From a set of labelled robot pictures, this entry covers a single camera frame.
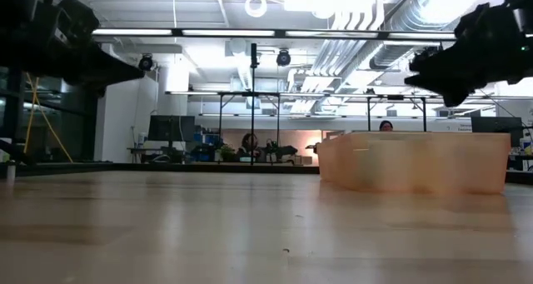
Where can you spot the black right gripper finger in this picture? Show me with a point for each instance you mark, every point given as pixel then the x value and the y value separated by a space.
pixel 454 84
pixel 441 57

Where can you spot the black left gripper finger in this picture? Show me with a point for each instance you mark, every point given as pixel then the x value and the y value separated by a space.
pixel 108 69

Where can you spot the orange translucent plastic basket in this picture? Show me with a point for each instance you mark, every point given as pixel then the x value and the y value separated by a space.
pixel 416 163

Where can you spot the black round ceiling lamp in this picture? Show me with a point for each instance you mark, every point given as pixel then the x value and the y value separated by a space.
pixel 145 62
pixel 283 58

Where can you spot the black computer monitor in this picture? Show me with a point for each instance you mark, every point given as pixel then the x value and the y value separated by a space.
pixel 495 128
pixel 170 128

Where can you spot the person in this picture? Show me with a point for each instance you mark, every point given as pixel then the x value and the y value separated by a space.
pixel 249 146
pixel 386 126

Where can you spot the small green potted plant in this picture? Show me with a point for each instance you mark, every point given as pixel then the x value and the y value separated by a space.
pixel 227 151

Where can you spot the black vertical pole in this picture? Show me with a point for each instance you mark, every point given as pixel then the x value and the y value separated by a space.
pixel 253 109

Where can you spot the black metal rig frame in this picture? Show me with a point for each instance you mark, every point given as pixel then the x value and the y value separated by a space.
pixel 424 113
pixel 220 117

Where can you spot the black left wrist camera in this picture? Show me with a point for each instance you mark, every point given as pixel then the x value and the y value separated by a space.
pixel 77 19

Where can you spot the silver ventilation duct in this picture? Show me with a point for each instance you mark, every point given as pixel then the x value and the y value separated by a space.
pixel 412 17

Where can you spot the black table edge rail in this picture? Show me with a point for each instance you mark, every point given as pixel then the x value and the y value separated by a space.
pixel 166 167

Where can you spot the small white post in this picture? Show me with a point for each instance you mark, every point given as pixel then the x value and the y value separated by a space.
pixel 11 171

